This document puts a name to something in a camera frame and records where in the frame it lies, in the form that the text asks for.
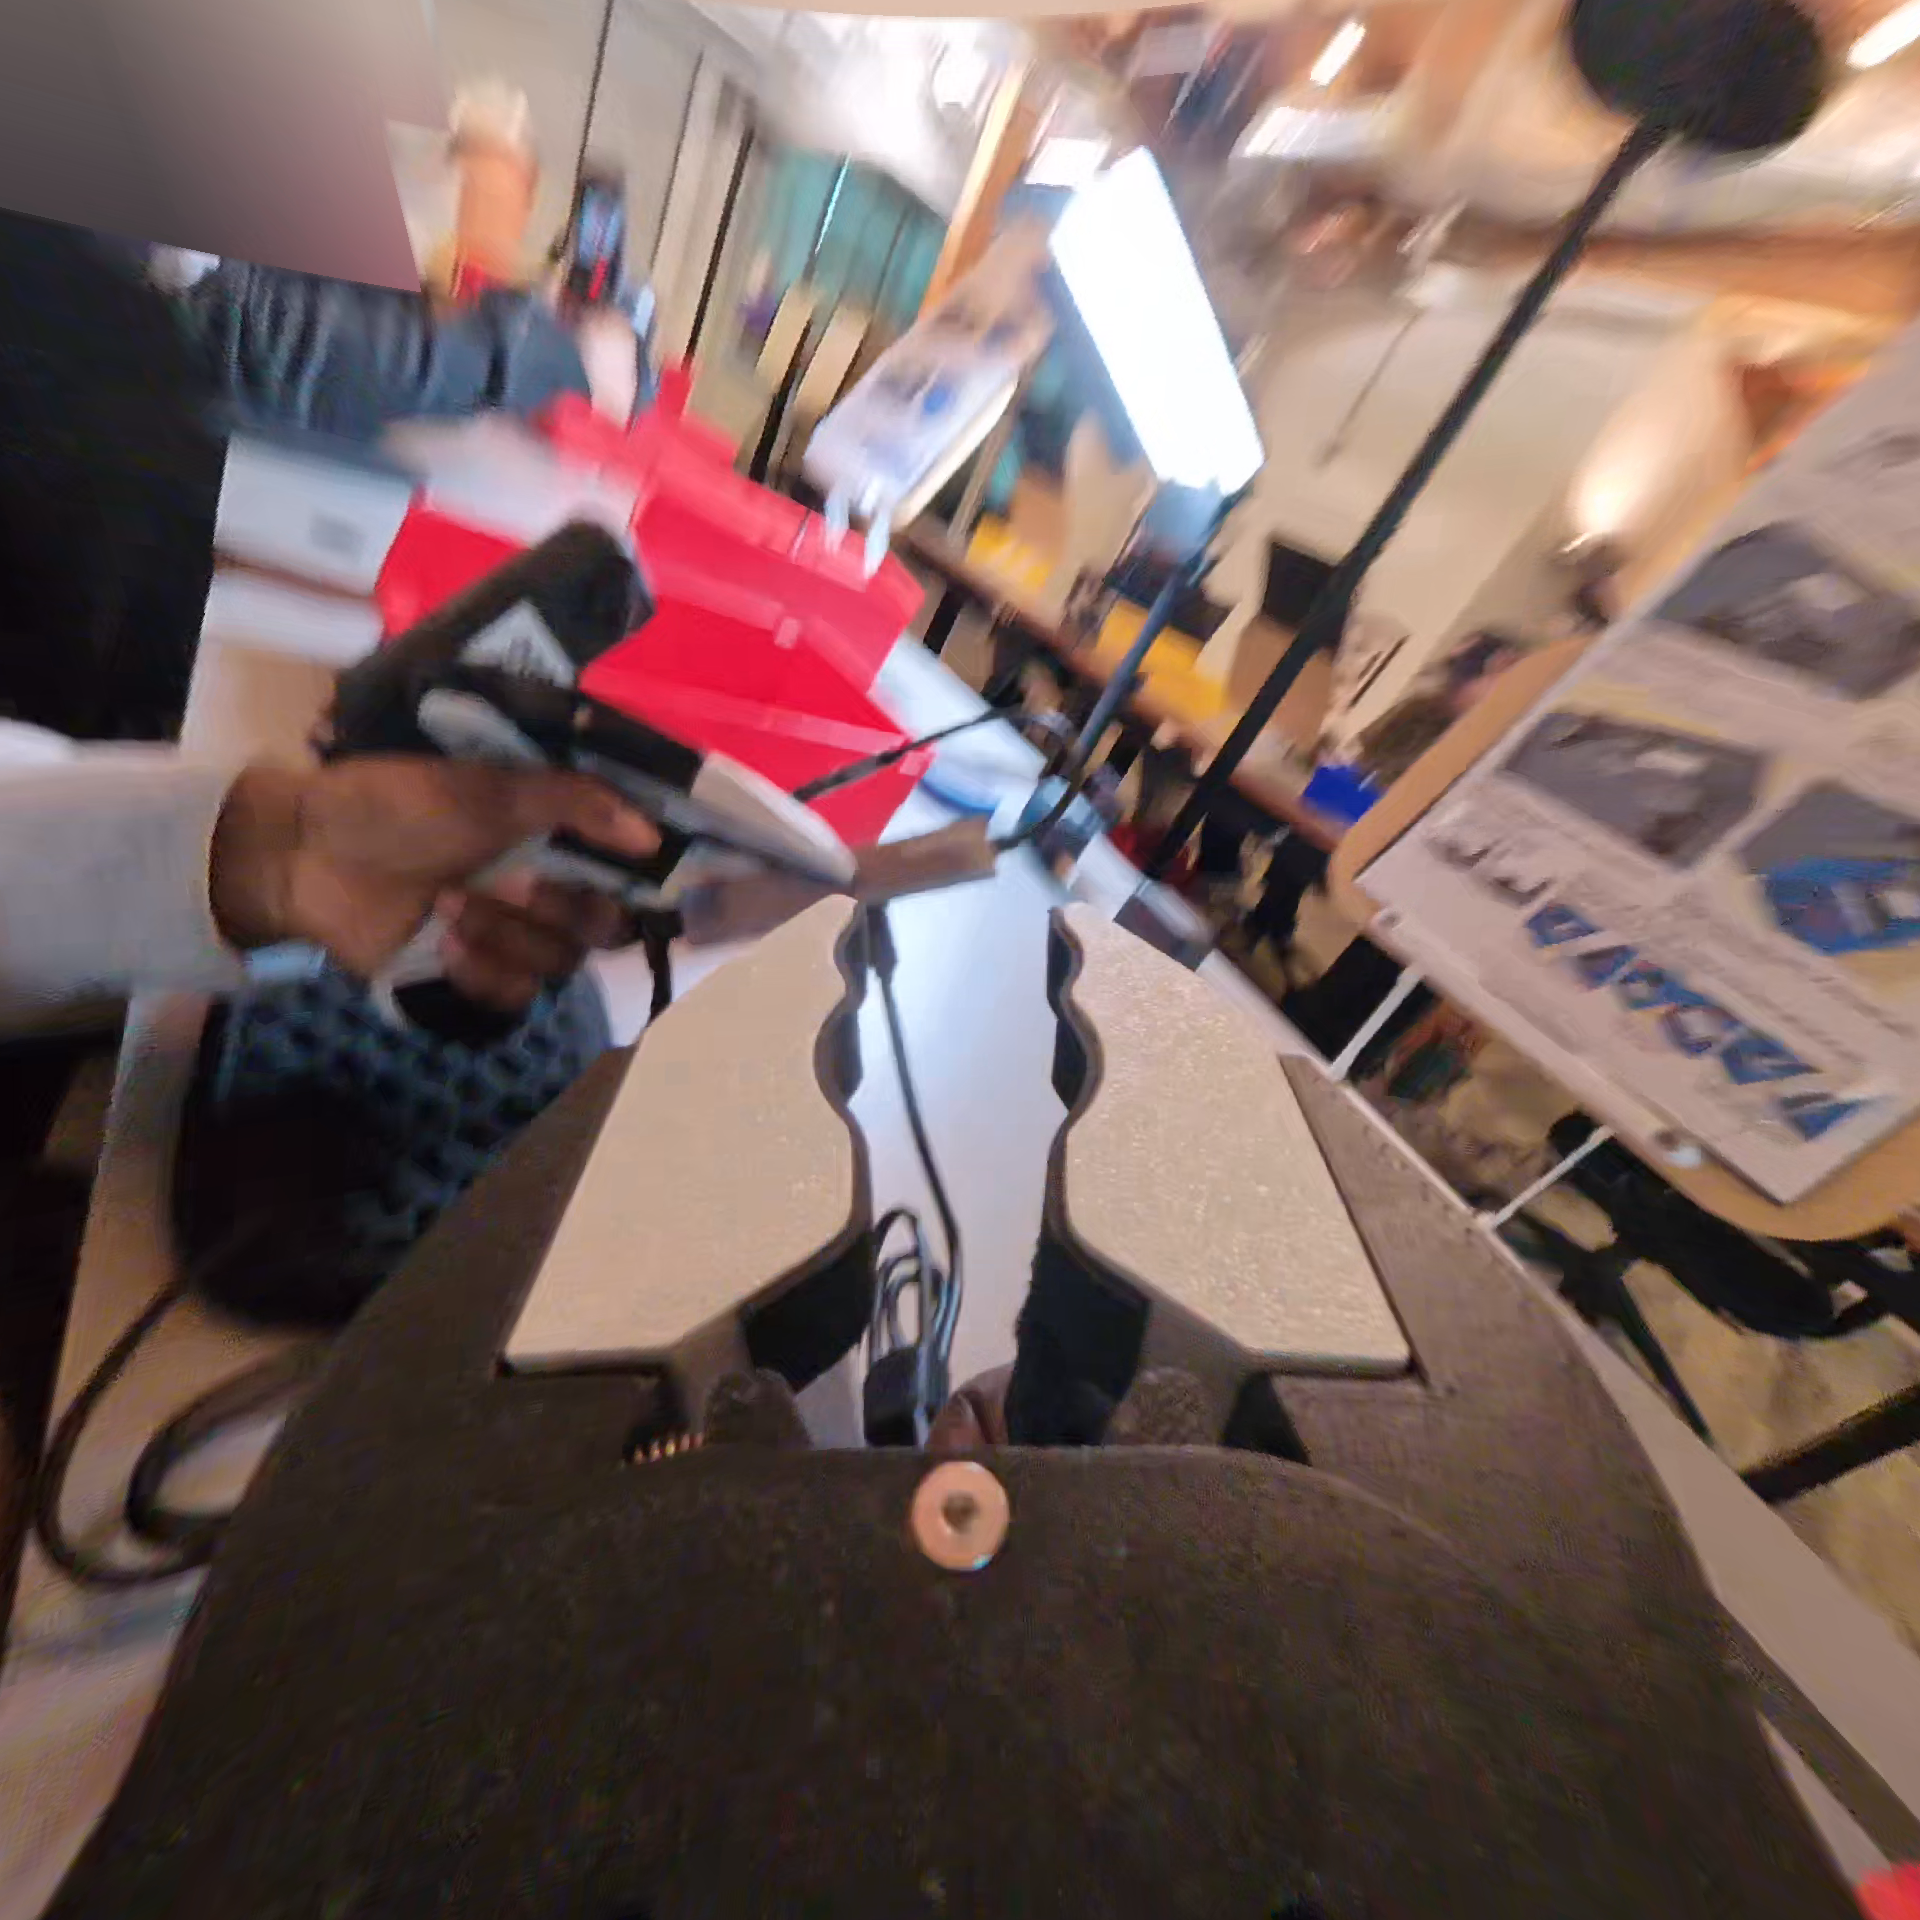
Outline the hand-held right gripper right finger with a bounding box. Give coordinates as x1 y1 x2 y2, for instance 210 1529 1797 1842
1009 902 1413 1443

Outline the grey box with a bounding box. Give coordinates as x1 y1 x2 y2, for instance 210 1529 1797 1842
1118 878 1217 963

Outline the person's left forearm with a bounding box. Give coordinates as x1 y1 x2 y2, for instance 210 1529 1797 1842
0 719 243 1038

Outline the black floor cable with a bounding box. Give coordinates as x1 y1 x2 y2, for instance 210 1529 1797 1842
37 1289 325 1584

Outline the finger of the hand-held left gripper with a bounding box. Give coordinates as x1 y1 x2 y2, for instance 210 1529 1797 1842
667 886 845 945
697 750 860 889

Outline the row of yellow bins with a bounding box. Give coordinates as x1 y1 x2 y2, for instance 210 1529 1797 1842
967 515 1231 713

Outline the white box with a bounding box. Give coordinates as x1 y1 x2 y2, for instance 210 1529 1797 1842
217 434 413 593

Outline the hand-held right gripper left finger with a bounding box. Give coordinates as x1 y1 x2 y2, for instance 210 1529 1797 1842
502 895 881 1389

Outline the black wrist rest pad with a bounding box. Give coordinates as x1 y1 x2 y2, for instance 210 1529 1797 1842
172 966 607 1327

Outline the person's right hand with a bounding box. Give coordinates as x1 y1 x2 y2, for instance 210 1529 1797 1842
930 1366 1021 1450

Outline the person's left hand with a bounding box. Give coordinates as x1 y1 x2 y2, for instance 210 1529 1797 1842
210 754 662 1015

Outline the bright light panel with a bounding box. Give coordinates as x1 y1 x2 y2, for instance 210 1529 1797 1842
1049 146 1263 496

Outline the black light stand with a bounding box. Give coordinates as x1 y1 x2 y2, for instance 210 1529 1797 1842
996 480 1247 840

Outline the black floor lamp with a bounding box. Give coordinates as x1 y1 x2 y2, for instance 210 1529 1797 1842
1155 0 1834 872

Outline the slim grey usb hub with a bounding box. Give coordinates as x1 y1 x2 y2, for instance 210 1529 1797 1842
853 823 999 905

